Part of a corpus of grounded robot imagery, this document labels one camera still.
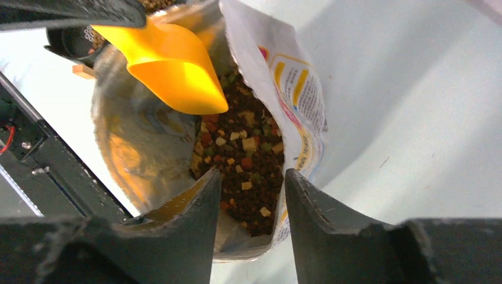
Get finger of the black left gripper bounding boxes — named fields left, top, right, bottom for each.
left=1, top=0, right=146, bottom=31

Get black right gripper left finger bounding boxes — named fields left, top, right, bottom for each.
left=1, top=169, right=221, bottom=283

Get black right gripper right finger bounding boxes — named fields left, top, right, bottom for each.
left=285, top=169, right=501, bottom=283

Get cat food bag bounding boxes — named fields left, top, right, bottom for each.
left=92, top=1, right=328, bottom=262

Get yellow plastic food scoop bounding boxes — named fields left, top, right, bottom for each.
left=93, top=18, right=229, bottom=115

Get black bowl wooden feet near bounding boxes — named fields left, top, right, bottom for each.
left=44, top=25, right=108, bottom=80

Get white slotted cable duct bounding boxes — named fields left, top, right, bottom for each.
left=1, top=166, right=43, bottom=217

